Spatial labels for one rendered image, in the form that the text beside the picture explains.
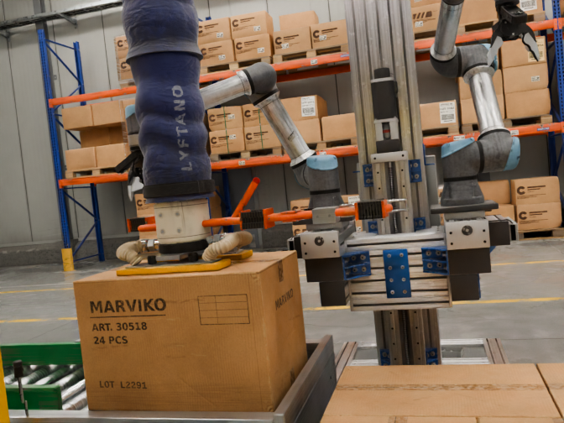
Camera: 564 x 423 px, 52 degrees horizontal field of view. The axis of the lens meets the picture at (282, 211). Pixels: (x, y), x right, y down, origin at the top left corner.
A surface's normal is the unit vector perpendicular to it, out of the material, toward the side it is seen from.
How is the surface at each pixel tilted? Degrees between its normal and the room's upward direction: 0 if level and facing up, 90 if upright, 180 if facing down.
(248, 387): 90
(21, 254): 90
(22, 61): 90
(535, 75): 90
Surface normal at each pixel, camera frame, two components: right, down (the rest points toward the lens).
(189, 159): 0.56, -0.28
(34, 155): -0.26, 0.07
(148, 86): -0.37, -0.16
